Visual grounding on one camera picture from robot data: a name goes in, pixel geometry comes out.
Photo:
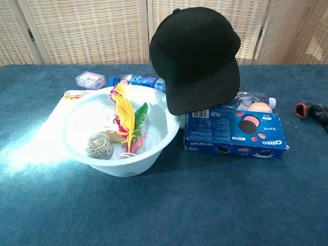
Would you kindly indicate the light blue plastic basin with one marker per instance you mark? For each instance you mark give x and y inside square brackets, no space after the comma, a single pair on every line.
[82,115]

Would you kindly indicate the woven folding screen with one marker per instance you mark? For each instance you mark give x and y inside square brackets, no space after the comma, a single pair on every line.
[89,30]

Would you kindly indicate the colourful feather shuttlecock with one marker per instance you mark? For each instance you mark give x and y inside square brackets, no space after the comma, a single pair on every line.
[125,110]

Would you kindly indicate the white printed paper bag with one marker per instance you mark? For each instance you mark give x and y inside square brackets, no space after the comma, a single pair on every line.
[71,96]

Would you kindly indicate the clear purple plastic box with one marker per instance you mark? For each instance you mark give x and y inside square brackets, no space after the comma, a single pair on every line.
[89,80]

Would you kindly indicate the white snack packet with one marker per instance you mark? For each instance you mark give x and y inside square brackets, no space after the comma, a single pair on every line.
[109,120]

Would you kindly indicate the blue Oreo cookie box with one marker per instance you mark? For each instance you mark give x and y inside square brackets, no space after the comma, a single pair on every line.
[217,128]

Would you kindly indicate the black baseball cap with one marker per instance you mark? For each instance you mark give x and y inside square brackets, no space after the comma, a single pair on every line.
[194,51]

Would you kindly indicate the white capped water bottle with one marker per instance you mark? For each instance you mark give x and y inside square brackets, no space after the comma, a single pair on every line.
[246,98]

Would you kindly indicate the blue table cloth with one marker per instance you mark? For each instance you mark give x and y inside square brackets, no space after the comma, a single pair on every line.
[179,205]

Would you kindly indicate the peach coloured ball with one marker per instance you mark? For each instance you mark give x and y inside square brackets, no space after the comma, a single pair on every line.
[258,107]

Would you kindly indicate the blue capped water bottle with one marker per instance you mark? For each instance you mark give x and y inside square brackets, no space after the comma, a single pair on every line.
[143,80]

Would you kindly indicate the clear round box of clips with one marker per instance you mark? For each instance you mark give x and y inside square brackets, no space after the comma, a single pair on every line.
[98,147]

